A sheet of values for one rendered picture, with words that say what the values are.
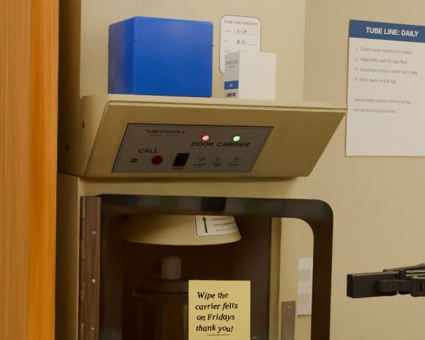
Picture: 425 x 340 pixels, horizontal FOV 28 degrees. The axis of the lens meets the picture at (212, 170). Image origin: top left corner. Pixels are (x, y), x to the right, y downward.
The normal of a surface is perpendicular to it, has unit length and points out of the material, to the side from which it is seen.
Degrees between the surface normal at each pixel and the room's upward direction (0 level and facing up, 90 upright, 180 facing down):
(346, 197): 90
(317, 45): 90
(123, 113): 135
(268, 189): 90
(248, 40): 90
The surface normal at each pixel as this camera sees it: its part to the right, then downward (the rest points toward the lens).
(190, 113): 0.28, 0.75
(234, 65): -0.93, 0.00
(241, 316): -0.04, 0.05
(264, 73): 0.36, 0.06
